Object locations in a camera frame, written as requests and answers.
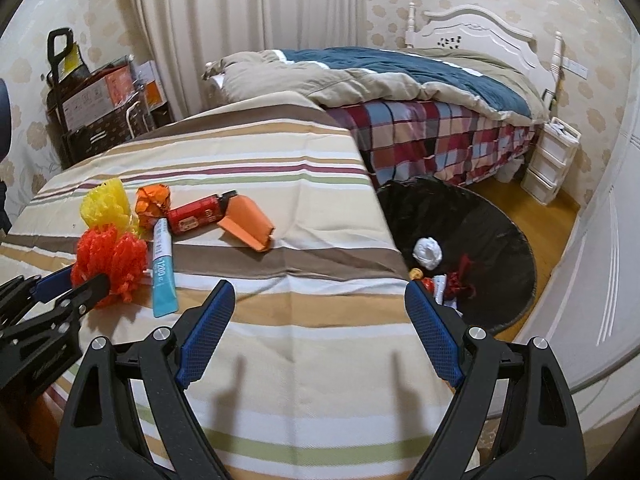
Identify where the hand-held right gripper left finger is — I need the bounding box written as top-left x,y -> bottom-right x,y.
54,280 -> 237,480

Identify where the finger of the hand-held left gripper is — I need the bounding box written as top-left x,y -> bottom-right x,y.
30,274 -> 112,333
0,266 -> 77,318

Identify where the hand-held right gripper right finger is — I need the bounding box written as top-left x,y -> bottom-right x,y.
404,280 -> 587,480

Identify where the red-orange foam net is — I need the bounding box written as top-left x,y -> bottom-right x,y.
71,225 -> 149,308

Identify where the orange-red plastic bag ball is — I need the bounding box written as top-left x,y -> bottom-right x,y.
419,278 -> 441,306

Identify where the silver pouch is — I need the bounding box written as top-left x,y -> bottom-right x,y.
434,275 -> 463,317

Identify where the blue and white tube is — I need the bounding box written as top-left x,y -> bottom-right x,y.
151,218 -> 179,317

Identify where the white paper ball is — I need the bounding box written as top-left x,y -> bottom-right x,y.
412,237 -> 443,268

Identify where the yellow foam net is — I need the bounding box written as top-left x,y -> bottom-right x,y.
80,178 -> 138,233

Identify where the orange paper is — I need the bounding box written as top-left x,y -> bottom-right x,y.
136,185 -> 173,231

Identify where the orange paper packet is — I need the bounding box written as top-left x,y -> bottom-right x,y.
217,195 -> 277,252

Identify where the dark red bottle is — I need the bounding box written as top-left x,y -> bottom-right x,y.
166,190 -> 238,235

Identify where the black trash bin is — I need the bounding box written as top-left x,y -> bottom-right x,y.
375,176 -> 536,336

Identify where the striped tablecloth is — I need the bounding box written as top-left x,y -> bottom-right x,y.
0,92 -> 506,480

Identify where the white wardrobe door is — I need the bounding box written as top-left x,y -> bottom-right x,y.
515,25 -> 640,396

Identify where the white and orange cardboard box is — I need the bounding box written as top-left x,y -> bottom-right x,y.
62,65 -> 136,131

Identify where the plaid bed sheet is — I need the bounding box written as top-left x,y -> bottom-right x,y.
325,100 -> 543,191

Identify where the white plastic drawer unit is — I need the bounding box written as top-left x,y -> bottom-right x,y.
521,116 -> 582,206

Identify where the small white orange box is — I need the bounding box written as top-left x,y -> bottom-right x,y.
135,60 -> 166,111

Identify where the yellow tag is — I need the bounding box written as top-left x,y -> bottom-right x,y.
62,45 -> 83,76

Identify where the blue and beige duvet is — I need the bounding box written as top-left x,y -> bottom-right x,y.
202,47 -> 548,123

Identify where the bed with blue-beige quilt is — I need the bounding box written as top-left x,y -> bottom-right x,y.
202,2 -> 564,111

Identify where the cream curtain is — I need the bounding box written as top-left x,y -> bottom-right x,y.
125,0 -> 368,121

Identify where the brown trolley with black handle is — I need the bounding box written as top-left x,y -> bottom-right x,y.
46,28 -> 171,171

